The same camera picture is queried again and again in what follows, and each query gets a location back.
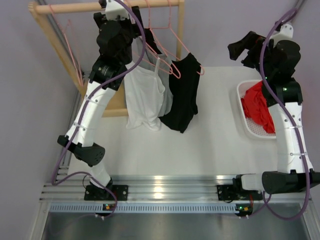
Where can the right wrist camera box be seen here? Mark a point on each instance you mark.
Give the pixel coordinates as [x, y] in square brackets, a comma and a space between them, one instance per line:
[285, 33]

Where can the red tank top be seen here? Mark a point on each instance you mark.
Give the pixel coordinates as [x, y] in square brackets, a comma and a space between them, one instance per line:
[255, 107]

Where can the pink hanger of grey top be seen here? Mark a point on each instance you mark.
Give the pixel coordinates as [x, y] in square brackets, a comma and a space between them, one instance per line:
[152, 46]

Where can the aluminium mounting rail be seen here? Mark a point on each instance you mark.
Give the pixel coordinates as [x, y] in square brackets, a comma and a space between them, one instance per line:
[145, 188]

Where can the pink hanger of black top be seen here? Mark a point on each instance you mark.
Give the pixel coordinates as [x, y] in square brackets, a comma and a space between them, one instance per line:
[178, 34]

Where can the black tank top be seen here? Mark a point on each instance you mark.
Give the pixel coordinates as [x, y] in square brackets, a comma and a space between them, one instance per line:
[184, 91]

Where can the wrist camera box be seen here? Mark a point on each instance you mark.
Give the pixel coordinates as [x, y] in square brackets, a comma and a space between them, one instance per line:
[114, 10]
[285, 33]

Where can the grey tank top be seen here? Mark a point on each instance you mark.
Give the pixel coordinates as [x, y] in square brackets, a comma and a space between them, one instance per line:
[149, 62]

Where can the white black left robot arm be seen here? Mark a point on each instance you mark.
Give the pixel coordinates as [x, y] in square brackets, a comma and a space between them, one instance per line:
[106, 76]

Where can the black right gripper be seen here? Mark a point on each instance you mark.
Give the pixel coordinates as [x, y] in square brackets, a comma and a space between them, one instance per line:
[251, 42]

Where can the white perforated plastic basket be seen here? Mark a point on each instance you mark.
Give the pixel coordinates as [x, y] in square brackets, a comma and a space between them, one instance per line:
[252, 129]

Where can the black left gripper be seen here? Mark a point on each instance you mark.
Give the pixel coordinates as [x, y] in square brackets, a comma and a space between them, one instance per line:
[134, 29]

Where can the wooden clothes rack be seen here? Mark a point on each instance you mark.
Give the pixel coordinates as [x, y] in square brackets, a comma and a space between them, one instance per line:
[116, 107]

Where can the white camisole top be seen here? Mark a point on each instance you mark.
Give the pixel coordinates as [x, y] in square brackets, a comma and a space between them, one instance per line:
[144, 95]

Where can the slotted cable duct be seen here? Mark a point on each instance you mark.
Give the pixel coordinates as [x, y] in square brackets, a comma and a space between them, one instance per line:
[215, 208]

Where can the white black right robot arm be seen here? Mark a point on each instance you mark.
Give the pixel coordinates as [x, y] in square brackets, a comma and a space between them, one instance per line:
[276, 61]

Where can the aluminium corner post right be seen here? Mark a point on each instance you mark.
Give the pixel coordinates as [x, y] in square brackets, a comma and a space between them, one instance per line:
[298, 5]

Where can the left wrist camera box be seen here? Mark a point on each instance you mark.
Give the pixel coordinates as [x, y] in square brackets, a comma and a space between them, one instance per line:
[114, 10]

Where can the pink hanger of red top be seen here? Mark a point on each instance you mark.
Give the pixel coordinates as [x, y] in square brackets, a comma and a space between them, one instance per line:
[63, 30]

